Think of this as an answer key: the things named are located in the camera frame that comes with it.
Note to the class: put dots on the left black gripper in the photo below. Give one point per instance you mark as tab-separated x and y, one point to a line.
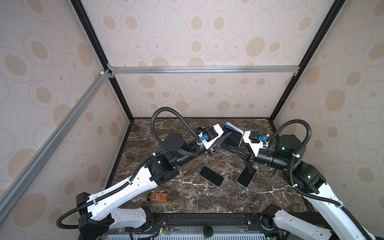
214	144

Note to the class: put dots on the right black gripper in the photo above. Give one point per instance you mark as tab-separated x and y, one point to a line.
247	154

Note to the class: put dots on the light blue phone case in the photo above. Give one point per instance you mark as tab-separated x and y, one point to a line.
230	126

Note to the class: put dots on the black smartphone from case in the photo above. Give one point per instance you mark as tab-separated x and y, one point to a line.
232	140

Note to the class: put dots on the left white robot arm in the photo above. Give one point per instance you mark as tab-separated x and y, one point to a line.
100	212

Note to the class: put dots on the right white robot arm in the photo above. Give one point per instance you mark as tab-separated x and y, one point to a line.
303	178

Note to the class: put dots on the black smartphone white rim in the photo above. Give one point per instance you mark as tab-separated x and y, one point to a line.
246	176

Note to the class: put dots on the black smartphone on table centre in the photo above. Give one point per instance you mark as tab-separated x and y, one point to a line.
211	176

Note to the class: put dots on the black round knob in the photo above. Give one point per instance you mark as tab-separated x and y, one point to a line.
208	232

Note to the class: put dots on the small orange brown bottle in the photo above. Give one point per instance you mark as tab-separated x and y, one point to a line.
157	197

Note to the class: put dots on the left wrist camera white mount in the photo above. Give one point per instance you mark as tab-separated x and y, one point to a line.
210	135

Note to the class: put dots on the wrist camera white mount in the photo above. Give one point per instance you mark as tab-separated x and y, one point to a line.
210	135
256	141

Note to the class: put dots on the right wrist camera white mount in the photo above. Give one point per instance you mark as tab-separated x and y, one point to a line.
256	141

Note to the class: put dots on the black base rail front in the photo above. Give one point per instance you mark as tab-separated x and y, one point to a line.
204	222

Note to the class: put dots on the silver aluminium rail back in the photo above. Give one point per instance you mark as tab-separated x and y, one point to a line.
210	70

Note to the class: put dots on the silver aluminium rail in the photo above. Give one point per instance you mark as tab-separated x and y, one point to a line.
26	177
210	70

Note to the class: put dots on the black corner frame post right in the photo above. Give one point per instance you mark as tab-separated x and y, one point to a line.
313	47

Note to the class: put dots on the black corner frame post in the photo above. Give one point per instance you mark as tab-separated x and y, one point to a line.
101	56
313	47

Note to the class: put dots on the black corner frame post left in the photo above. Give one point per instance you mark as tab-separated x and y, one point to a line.
101	56

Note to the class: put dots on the silver aluminium rail left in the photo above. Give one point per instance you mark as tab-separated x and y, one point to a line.
26	177

